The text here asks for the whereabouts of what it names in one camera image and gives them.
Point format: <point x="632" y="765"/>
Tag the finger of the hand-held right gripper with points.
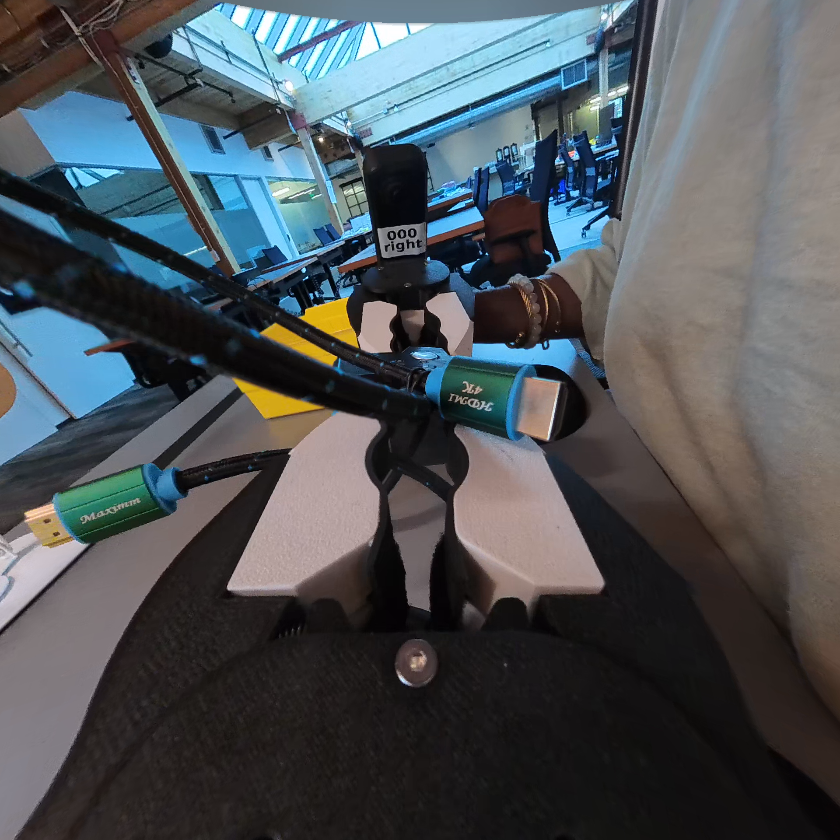
<point x="374" y="325"/>
<point x="454" y="325"/>

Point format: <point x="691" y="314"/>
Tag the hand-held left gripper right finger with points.
<point x="525" y="525"/>

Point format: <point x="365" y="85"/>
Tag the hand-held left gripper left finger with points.
<point x="308" y="525"/>

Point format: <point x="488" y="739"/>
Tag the person's right forearm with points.
<point x="571" y="315"/>

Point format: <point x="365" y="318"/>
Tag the person's right hand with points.
<point x="489" y="315"/>

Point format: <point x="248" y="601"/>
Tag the orange-top office desk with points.
<point x="295" y="266"/>
<point x="446" y="226"/>

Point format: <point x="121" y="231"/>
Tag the gold bangle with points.
<point x="556" y="308"/>

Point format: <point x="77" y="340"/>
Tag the yellow plastic bin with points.
<point x="282" y="397"/>

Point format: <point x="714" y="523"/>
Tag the brown office chair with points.
<point x="518" y="223"/>

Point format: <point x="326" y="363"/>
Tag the black office chair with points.
<point x="544" y="164"/>
<point x="584" y="170"/>

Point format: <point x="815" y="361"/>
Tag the person in white shirt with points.
<point x="722" y="262"/>

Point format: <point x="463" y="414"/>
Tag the wooden support post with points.
<point x="164" y="151"/>

